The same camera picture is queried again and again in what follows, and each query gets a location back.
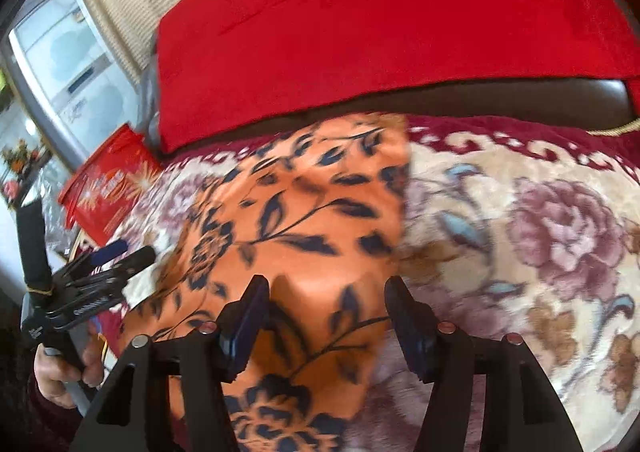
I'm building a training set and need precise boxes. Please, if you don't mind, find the red velvet blanket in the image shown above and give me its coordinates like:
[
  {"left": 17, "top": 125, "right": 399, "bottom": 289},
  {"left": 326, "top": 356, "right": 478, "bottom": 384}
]
[{"left": 157, "top": 0, "right": 639, "bottom": 152}]

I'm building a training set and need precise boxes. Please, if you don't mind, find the person's left hand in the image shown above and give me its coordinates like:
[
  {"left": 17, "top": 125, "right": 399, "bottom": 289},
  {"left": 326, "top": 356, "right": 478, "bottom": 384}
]
[{"left": 34, "top": 324, "right": 104, "bottom": 410}]

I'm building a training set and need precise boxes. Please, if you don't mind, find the dark brown leather sofa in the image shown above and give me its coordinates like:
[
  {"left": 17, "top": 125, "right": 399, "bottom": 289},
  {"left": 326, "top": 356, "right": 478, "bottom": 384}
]
[{"left": 137, "top": 66, "right": 638, "bottom": 160}]

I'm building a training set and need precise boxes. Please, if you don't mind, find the orange black floral garment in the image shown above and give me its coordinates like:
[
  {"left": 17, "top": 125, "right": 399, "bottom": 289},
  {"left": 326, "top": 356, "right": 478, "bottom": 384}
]
[{"left": 118, "top": 113, "right": 409, "bottom": 451}]

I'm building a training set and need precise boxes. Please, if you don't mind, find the white standing air conditioner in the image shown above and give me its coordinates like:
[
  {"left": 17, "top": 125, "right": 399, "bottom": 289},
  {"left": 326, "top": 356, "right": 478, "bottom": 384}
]
[{"left": 1, "top": 0, "right": 139, "bottom": 170}]

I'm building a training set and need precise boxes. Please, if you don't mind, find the red gift box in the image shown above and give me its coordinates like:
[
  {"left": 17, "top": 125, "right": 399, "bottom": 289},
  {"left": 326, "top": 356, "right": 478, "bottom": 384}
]
[{"left": 58, "top": 124, "right": 160, "bottom": 246}]

